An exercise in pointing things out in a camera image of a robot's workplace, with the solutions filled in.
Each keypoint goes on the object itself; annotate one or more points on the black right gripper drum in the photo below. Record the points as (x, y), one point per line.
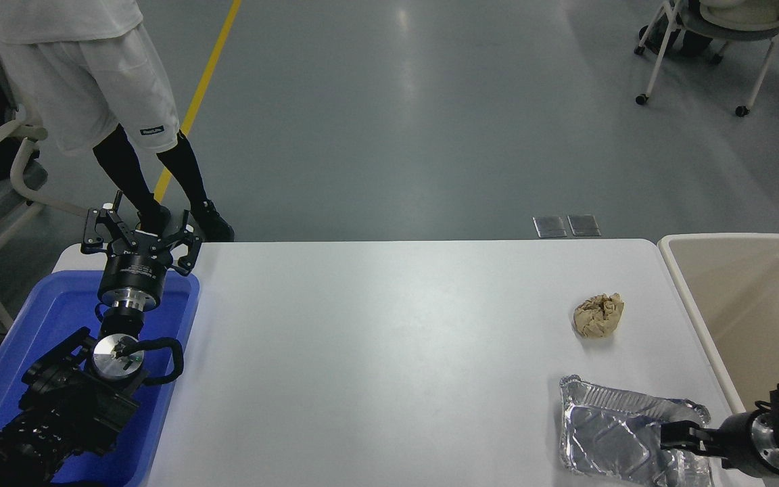
(738, 443)

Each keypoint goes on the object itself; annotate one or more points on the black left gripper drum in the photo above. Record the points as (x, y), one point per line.
(134, 270)

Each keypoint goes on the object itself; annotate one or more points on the silver foil tray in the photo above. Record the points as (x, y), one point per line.
(612, 433)

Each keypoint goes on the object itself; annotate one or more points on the metal floor plate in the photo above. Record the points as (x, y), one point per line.
(583, 225)
(550, 226)

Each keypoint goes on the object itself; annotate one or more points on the blue plastic tray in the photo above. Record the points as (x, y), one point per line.
(44, 318)

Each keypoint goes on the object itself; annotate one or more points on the large pale bin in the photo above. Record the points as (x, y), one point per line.
(754, 318)

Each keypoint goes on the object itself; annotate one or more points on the crumpled tan paper ball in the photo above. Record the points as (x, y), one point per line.
(599, 316)

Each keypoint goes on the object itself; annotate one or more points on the white wheeled chair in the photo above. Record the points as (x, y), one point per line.
(734, 24)

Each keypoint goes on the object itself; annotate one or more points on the white frame chair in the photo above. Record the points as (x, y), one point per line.
(21, 169)

